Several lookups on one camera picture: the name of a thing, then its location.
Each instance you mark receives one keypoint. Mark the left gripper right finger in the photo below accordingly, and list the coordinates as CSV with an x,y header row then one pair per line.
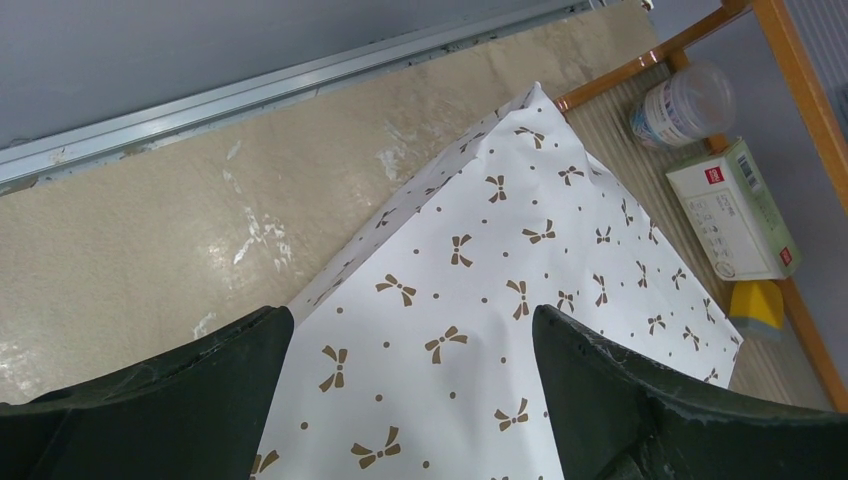
x,y
616,414

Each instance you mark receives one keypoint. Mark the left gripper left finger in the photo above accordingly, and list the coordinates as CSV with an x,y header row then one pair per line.
x,y
195,412

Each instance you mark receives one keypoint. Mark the white patterned paper bag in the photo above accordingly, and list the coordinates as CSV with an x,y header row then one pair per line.
x,y
412,355

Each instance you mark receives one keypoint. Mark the yellow grey sharpener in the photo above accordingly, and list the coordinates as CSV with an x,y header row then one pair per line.
x,y
757,309

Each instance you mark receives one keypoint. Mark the wooden shelf rack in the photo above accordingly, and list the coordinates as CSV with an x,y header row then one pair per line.
x,y
819,120

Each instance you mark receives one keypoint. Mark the white small box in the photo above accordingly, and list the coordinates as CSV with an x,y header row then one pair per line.
x,y
734,216

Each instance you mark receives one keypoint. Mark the small clear jar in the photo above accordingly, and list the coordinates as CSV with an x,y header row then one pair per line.
x,y
691,105

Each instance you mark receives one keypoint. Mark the aluminium table edge rail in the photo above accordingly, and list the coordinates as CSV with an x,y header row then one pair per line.
x,y
24,166

